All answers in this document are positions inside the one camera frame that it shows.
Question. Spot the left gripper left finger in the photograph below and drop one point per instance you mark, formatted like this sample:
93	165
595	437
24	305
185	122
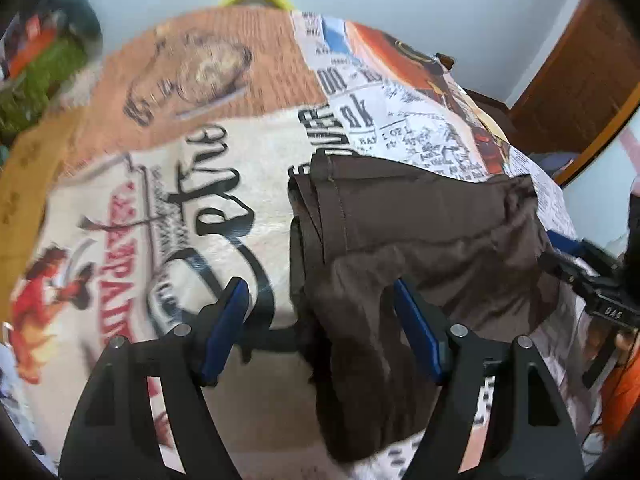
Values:
112	434

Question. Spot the brown garment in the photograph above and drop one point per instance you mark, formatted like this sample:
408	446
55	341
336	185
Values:
359	224

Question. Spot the wooden door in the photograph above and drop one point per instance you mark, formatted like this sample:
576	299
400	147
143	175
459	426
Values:
584	93

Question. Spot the green patterned storage bag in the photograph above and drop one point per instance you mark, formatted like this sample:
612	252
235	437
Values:
25	101

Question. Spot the orange box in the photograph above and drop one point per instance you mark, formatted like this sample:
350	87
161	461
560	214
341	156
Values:
32	48

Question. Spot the wooden bed frame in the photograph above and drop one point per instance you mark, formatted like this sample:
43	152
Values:
493	114

